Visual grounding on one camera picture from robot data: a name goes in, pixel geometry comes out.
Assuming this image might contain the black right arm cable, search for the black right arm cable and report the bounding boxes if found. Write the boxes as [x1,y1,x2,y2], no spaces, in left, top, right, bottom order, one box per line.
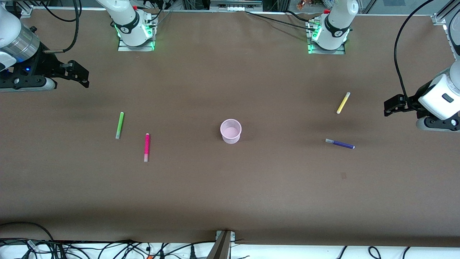
[40,0,80,54]

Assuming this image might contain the metal table edge bracket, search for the metal table edge bracket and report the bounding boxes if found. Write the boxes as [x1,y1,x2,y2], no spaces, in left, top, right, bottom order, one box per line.
[208,230,236,259]

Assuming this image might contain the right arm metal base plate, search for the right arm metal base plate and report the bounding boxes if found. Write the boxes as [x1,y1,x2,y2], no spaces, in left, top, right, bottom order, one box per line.
[118,35,155,52]

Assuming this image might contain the tangled black floor cables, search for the tangled black floor cables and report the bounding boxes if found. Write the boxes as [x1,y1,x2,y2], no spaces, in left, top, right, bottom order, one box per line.
[0,238,217,259]

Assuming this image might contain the green highlighter pen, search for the green highlighter pen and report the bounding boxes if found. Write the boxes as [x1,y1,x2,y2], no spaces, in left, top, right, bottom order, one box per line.
[115,112,124,140]

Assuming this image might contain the thick black looped floor cable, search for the thick black looped floor cable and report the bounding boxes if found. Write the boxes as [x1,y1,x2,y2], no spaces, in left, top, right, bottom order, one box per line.
[0,222,55,243]

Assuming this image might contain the purple marker pen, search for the purple marker pen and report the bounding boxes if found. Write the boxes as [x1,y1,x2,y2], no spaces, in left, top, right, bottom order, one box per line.
[325,138,355,149]

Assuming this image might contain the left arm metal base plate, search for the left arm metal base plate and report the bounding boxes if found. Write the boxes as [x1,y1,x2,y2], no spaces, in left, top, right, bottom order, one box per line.
[308,40,346,55]

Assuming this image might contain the grey power strip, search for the grey power strip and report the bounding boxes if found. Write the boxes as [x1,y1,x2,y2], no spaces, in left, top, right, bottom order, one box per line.
[210,0,263,12]

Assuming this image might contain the pink cup pen holder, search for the pink cup pen holder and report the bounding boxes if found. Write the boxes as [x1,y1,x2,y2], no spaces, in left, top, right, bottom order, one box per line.
[220,119,242,144]

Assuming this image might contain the brown paper table cover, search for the brown paper table cover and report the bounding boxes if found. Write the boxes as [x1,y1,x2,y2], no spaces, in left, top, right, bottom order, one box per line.
[0,9,460,248]

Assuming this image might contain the yellow highlighter pen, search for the yellow highlighter pen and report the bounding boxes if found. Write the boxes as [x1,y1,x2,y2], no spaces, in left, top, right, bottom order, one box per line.
[336,92,351,114]

